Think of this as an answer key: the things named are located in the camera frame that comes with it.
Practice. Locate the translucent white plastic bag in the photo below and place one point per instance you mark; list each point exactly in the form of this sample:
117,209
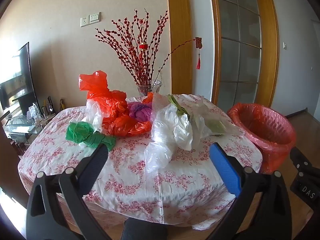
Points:
160,130

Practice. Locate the glass television stand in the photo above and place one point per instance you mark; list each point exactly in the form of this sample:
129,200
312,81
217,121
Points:
17,127

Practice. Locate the pale green plastic bag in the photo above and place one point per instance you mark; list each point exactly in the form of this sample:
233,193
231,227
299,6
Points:
215,127

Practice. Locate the white wall socket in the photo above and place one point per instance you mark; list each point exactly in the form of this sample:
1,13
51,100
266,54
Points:
85,22

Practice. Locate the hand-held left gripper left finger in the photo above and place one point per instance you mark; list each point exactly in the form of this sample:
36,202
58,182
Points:
96,160

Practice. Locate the olive green plastic bag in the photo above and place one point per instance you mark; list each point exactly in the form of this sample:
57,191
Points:
178,107

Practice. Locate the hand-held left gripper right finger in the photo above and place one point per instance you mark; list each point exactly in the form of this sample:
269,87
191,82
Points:
225,167

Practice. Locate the trash bin with red liner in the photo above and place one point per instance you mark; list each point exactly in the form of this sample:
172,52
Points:
275,132

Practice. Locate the wooden door frame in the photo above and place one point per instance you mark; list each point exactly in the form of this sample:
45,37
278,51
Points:
180,42

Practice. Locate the floral white tablecloth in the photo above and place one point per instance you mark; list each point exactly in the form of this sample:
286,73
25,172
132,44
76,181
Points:
150,185

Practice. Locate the small orange plastic bag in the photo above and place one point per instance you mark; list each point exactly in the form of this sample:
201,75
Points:
130,127

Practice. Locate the red berry branches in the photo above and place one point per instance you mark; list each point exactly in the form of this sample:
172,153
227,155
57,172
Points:
140,62

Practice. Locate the purple plastic bag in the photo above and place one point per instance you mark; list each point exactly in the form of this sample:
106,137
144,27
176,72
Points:
140,111

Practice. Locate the large orange plastic bag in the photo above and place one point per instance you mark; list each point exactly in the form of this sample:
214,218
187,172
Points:
107,100

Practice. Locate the clear glass vase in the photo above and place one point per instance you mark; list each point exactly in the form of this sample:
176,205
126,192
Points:
147,90

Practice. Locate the white light switch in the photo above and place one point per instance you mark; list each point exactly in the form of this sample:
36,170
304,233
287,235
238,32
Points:
94,18

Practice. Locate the frosted glass sliding door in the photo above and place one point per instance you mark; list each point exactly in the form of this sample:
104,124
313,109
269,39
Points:
240,42

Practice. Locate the black television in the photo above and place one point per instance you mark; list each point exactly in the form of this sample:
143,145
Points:
20,80

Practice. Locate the small red lantern ornament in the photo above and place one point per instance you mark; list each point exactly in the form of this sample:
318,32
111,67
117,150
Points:
143,47

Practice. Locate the red hanging tassel ornament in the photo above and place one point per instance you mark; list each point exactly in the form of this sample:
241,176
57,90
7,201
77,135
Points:
198,42

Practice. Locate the clear plastic bag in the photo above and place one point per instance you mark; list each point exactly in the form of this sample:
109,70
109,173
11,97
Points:
200,115

